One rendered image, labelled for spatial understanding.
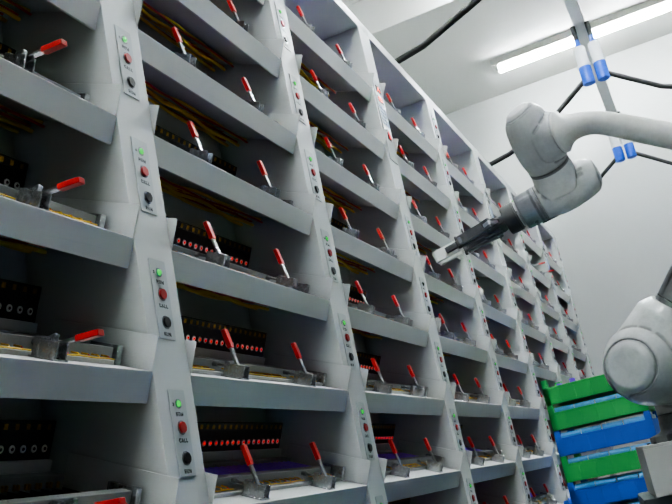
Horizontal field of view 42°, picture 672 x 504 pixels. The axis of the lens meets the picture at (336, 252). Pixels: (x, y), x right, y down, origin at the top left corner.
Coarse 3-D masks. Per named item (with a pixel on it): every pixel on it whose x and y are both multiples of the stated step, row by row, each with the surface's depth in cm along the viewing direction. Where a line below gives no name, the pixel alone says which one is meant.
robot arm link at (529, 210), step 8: (528, 192) 215; (520, 200) 214; (528, 200) 213; (536, 200) 213; (520, 208) 214; (528, 208) 213; (536, 208) 213; (520, 216) 215; (528, 216) 214; (536, 216) 213; (544, 216) 214; (528, 224) 215; (536, 224) 217
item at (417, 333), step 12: (348, 288) 200; (348, 312) 200; (360, 312) 207; (384, 312) 260; (396, 312) 258; (408, 312) 257; (360, 324) 207; (372, 324) 214; (384, 324) 221; (396, 324) 229; (420, 324) 255; (372, 336) 248; (384, 336) 223; (396, 336) 230; (408, 336) 238; (420, 336) 247
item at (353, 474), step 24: (216, 432) 163; (240, 432) 171; (264, 432) 179; (216, 456) 162; (240, 456) 170; (264, 456) 179; (288, 456) 188; (312, 456) 186; (336, 456) 184; (216, 480) 126; (240, 480) 148; (264, 480) 155; (288, 480) 164; (312, 480) 174; (336, 480) 178; (360, 480) 180
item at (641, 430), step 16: (656, 416) 280; (560, 432) 277; (592, 432) 271; (608, 432) 269; (624, 432) 267; (640, 432) 265; (656, 432) 264; (560, 448) 275; (576, 448) 273; (592, 448) 270
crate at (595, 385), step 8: (600, 376) 273; (544, 384) 280; (568, 384) 277; (576, 384) 276; (584, 384) 275; (592, 384) 273; (600, 384) 272; (608, 384) 271; (544, 392) 280; (552, 392) 279; (560, 392) 278; (568, 392) 276; (576, 392) 275; (584, 392) 274; (592, 392) 273; (600, 392) 272; (608, 392) 275; (616, 392) 282; (552, 400) 278; (560, 400) 277; (568, 400) 276; (576, 400) 281; (584, 400) 289
